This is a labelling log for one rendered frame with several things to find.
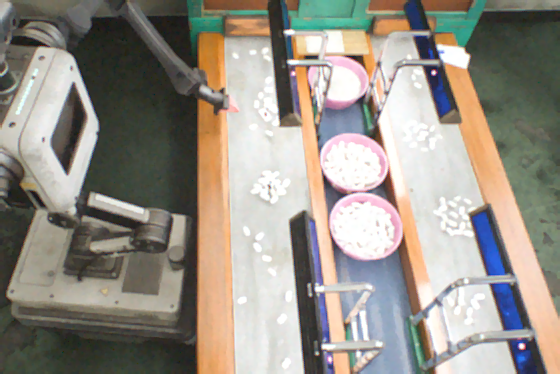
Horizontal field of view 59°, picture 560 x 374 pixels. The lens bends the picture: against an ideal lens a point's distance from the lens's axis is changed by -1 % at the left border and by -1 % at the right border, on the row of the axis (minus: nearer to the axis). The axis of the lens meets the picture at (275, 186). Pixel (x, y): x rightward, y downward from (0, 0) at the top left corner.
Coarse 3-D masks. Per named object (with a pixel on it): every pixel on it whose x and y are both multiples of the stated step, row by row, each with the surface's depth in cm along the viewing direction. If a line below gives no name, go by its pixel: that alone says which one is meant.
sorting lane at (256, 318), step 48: (240, 48) 226; (240, 96) 211; (240, 144) 198; (288, 144) 200; (240, 192) 187; (288, 192) 188; (240, 240) 177; (288, 240) 178; (240, 288) 168; (288, 288) 169; (240, 336) 159; (288, 336) 160
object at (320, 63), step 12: (324, 36) 181; (324, 48) 186; (288, 60) 172; (300, 60) 172; (312, 60) 172; (324, 60) 173; (324, 84) 183; (312, 96) 210; (324, 96) 187; (312, 108) 214; (324, 108) 194
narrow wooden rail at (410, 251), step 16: (368, 48) 228; (368, 64) 223; (368, 80) 218; (384, 112) 209; (384, 128) 204; (384, 144) 200; (400, 176) 193; (400, 192) 189; (400, 208) 185; (400, 240) 184; (416, 240) 179; (400, 256) 184; (416, 256) 175; (416, 272) 172; (416, 288) 170; (416, 304) 170; (432, 320) 164; (448, 368) 156
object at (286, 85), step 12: (276, 0) 190; (276, 12) 187; (288, 12) 194; (276, 24) 185; (288, 24) 189; (276, 36) 183; (288, 36) 183; (276, 48) 180; (288, 48) 179; (276, 60) 178; (276, 72) 175; (288, 72) 170; (276, 84) 173; (288, 84) 167; (276, 96) 171; (288, 96) 165; (288, 108) 163; (300, 108) 169; (288, 120) 163; (300, 120) 164
